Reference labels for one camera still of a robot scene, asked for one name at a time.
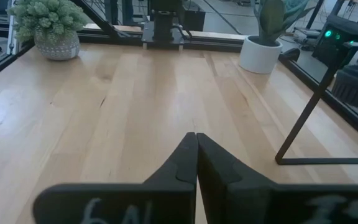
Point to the snake plant white pot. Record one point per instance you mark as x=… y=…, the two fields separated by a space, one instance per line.
x=259 y=57

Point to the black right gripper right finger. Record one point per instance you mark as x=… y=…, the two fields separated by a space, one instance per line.
x=275 y=205

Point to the black aluminium table frame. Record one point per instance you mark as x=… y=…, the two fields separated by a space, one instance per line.
x=213 y=45

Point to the silver metal bracket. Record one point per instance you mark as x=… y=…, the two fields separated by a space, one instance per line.
x=11 y=37

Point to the fuzzy green plant patterned pot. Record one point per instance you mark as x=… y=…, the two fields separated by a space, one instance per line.
x=54 y=46

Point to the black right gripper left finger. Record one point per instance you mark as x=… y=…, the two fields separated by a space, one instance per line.
x=120 y=202

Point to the black box green lights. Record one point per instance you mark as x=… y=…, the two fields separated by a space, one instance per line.
x=334 y=40

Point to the wooden shelf black metal frame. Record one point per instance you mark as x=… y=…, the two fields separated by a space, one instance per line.
x=311 y=109

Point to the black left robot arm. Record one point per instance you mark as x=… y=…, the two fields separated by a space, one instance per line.
x=163 y=25

